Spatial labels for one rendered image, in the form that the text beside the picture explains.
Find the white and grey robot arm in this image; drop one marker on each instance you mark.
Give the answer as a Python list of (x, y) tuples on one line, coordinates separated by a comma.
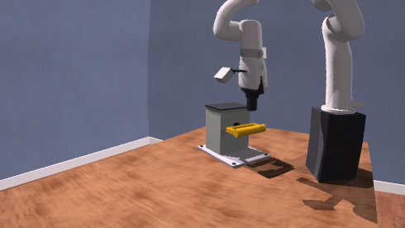
[(345, 24)]

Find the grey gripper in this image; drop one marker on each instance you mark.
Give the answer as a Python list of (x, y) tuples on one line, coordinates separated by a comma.
[(252, 82)]

